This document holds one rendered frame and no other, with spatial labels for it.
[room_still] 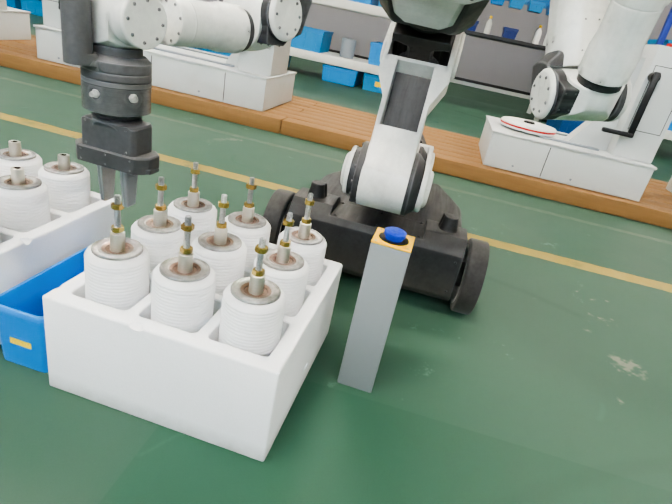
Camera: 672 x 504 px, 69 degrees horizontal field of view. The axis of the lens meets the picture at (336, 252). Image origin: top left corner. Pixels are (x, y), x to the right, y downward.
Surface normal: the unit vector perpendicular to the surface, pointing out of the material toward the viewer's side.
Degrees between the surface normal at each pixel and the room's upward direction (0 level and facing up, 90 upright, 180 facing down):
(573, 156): 90
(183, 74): 90
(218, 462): 0
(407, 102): 65
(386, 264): 90
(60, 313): 90
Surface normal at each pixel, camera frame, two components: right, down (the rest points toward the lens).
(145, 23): 0.80, 0.39
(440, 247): -0.03, -0.34
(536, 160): -0.22, 0.39
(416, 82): -0.12, -0.02
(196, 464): 0.18, -0.88
